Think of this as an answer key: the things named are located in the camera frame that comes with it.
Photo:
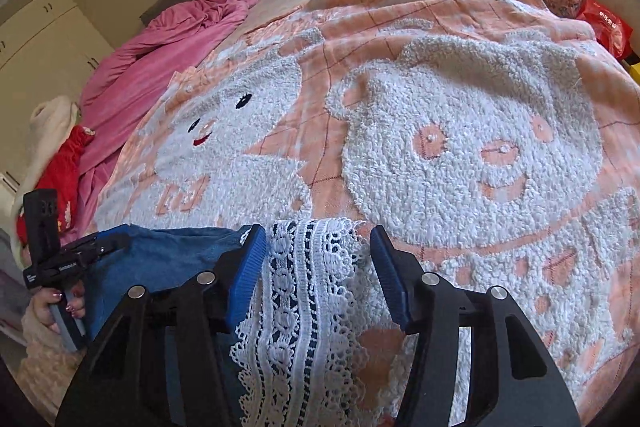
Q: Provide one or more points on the blue denim pants lace trim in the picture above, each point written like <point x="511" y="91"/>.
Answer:
<point x="317" y="346"/>

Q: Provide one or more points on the white wardrobe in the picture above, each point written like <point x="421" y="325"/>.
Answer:
<point x="48" y="48"/>

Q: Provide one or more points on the left hand painted nails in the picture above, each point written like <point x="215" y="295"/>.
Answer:
<point x="46" y="299"/>

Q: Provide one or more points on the red floral cloth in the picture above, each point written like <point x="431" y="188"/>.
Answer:
<point x="62" y="175"/>

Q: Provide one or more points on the red plastic bag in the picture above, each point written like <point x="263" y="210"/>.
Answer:
<point x="611" y="31"/>

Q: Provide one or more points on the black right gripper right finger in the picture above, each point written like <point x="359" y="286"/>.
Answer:
<point x="512" y="381"/>

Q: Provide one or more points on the yellow box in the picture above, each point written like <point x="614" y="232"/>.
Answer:
<point x="633" y="70"/>

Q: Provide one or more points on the pink quilt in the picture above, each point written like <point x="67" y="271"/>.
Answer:
<point x="129" y="82"/>

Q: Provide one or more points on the cream white fleece blanket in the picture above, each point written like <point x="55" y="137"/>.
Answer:
<point x="49" y="126"/>

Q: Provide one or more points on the orange white bear blanket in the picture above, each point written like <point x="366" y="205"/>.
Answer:
<point x="491" y="139"/>

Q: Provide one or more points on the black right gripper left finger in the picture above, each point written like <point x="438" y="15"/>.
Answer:
<point x="160" y="348"/>

